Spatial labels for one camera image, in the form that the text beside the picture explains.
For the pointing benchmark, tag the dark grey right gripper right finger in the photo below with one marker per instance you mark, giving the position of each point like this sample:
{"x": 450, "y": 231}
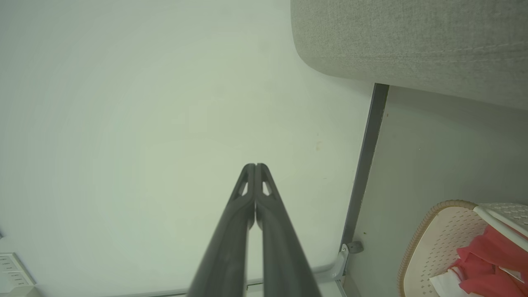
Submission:
{"x": 280, "y": 247}

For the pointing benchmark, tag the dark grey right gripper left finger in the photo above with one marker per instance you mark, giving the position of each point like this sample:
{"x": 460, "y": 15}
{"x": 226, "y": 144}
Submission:
{"x": 231, "y": 231}

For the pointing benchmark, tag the red and white garment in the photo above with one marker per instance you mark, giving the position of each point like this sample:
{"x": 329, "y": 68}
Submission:
{"x": 486, "y": 264}

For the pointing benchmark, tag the grey fabric sofa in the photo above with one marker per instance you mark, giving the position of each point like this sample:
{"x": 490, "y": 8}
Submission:
{"x": 412, "y": 37}

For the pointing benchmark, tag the cream perforated laundry basket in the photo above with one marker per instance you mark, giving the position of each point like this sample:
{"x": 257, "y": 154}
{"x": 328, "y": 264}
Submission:
{"x": 445, "y": 231}

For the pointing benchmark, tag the white socket panel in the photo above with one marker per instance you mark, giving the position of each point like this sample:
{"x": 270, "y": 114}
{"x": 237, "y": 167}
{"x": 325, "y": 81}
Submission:
{"x": 12, "y": 272}

